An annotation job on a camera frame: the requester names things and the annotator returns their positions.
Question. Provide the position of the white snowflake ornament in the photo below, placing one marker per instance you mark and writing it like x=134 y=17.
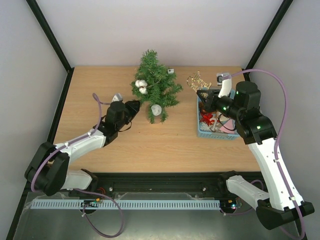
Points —
x=204 y=127

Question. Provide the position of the red star ornament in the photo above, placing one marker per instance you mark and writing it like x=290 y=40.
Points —
x=207 y=118

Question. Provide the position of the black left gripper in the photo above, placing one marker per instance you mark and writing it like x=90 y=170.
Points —
x=134 y=110

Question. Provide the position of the light blue cable duct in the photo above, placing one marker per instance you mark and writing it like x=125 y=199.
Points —
x=77 y=204

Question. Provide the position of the gold glitter merry ornament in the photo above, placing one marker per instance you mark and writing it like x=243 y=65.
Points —
x=195 y=82

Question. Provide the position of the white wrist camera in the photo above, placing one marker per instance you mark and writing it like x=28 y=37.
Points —
x=117 y=98
x=225 y=81

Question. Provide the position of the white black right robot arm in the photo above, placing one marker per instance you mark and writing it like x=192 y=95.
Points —
x=281 y=203

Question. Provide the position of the wooden tree base disc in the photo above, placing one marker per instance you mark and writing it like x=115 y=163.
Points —
x=155 y=119

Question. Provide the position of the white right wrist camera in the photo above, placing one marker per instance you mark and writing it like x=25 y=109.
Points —
x=225 y=81

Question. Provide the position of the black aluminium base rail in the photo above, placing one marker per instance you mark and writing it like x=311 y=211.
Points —
x=205 y=185

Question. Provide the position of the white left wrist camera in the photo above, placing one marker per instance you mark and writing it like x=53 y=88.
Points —
x=117 y=98

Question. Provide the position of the light blue plastic basket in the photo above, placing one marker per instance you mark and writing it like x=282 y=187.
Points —
x=215 y=128

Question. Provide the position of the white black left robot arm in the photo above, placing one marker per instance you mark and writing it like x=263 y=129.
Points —
x=49 y=171

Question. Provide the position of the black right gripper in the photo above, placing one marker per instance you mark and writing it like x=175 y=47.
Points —
x=210 y=99

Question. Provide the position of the silver glitter ball ornament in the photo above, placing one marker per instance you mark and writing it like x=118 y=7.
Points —
x=156 y=109

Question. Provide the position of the small green christmas tree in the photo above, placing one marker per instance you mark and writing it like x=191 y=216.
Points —
x=162 y=87

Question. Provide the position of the white pompom ornament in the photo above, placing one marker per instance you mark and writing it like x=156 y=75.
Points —
x=142 y=86

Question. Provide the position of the pink heart ornament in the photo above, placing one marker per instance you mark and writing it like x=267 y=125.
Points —
x=227 y=127

